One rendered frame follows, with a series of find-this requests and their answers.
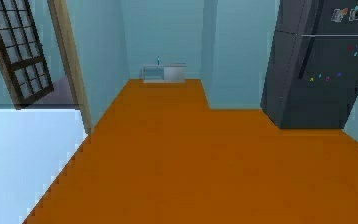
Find black fridge handle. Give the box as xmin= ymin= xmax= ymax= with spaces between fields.
xmin=297 ymin=0 xmax=325 ymax=80

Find dark grey fridge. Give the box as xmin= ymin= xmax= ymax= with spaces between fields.
xmin=260 ymin=0 xmax=358 ymax=130

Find grey low cabinet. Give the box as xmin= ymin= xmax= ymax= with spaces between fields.
xmin=142 ymin=63 xmax=187 ymax=84

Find wooden door frame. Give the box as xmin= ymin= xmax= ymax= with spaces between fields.
xmin=46 ymin=0 xmax=95 ymax=135

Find dark framed glass door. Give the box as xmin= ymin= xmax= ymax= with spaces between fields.
xmin=0 ymin=0 xmax=55 ymax=107

